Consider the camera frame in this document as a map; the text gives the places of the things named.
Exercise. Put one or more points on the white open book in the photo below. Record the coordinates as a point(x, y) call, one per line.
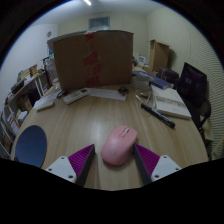
point(170, 101)

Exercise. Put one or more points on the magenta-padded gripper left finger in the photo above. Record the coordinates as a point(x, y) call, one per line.
point(61, 166)

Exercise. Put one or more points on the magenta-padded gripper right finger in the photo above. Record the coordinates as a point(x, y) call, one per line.
point(165, 166)

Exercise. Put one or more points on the ceiling light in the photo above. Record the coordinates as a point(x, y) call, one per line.
point(87, 2)

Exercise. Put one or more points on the black monitor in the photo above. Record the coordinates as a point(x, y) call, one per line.
point(192, 83)

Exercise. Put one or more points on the round dark blue mouse pad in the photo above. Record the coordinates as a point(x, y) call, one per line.
point(30, 146)

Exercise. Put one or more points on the tall brown cardboard box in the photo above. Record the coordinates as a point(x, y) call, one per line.
point(158, 55)

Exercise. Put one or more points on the long white remote control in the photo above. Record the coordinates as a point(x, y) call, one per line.
point(44, 105)

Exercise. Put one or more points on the pink computer mouse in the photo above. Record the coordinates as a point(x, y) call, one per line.
point(118, 145)

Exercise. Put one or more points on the small black glasses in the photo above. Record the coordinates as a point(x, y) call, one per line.
point(61, 93)

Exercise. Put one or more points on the black office chair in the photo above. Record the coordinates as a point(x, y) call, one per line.
point(204, 115)

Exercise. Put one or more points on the black marker pen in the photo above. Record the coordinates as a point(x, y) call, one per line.
point(157, 115)

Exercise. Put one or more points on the clear plastic jar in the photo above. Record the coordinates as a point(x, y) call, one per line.
point(52, 74)

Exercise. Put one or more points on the dark blue book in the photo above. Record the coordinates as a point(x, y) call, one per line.
point(156, 81)

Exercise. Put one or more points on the large brown cardboard box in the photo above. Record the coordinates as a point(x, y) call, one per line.
point(93, 60)

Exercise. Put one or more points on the shelf unit with books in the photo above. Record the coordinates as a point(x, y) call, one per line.
point(8, 130)

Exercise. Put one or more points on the wooden wall desk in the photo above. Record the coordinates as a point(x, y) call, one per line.
point(25, 86)

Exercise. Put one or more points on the wall air vent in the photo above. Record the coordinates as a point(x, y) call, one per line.
point(99, 23)

